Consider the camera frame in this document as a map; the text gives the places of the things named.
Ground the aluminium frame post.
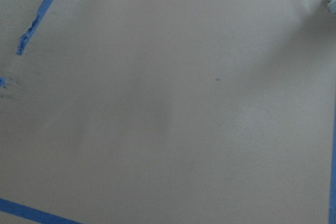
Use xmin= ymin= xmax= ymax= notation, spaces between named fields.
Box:
xmin=326 ymin=0 xmax=336 ymax=14

